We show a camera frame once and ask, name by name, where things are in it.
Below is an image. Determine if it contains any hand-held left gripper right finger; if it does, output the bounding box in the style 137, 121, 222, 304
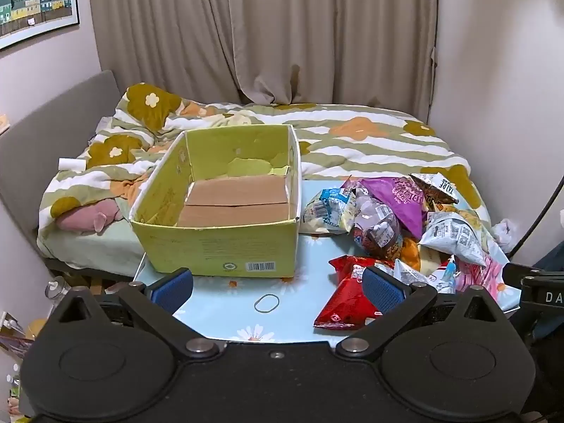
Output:
336, 266, 507, 360

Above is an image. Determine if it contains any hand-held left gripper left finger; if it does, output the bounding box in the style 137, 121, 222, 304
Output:
46, 268, 221, 359

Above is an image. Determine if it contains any yellow-green cardboard box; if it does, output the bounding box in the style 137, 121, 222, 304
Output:
129, 124, 303, 279

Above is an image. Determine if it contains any clear packet of brown snacks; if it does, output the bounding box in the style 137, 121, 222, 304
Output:
350, 189, 404, 258

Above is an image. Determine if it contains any white silver snack packet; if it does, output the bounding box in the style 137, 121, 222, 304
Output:
393, 259, 437, 287

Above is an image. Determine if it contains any red snack packet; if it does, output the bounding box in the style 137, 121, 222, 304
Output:
314, 256, 397, 331

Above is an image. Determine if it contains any orange snack packet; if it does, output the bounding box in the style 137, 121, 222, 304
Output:
401, 235, 426, 274

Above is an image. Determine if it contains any light blue floral table cover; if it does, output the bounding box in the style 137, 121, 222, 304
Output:
132, 180, 521, 344

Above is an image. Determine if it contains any pink snack packet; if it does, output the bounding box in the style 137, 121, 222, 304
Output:
454, 253, 512, 305

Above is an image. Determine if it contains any white plastic bag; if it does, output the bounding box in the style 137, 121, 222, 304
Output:
491, 219, 518, 254

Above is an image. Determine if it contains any yellow rubber band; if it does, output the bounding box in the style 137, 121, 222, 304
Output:
254, 294, 281, 313

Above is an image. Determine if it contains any purple snack packet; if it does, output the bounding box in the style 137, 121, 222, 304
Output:
348, 176, 428, 241

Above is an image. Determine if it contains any white triangular snack packet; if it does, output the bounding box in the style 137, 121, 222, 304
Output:
418, 210, 490, 267

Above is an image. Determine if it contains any light green bed sheet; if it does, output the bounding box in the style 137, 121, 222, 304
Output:
37, 220, 146, 276

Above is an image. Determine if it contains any blue white snack packet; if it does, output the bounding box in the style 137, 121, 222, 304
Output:
300, 187, 357, 235

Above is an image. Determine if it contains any pink plush toy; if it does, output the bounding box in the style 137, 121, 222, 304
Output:
57, 198, 124, 233

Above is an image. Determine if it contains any clear plastic bottle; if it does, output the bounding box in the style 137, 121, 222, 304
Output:
44, 277, 71, 313

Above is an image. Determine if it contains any white brown snack packet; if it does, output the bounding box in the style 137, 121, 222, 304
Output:
410, 172, 461, 212

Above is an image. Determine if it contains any striped floral blanket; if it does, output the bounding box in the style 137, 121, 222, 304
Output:
37, 83, 490, 252

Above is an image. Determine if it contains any grey bed headboard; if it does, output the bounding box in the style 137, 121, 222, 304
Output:
0, 69, 122, 230

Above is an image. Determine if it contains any beige curtain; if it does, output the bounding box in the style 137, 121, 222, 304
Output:
88, 0, 439, 117

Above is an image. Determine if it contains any black cable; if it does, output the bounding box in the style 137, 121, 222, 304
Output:
507, 183, 564, 256

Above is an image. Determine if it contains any framed wall poster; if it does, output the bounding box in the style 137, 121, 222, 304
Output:
0, 0, 81, 50

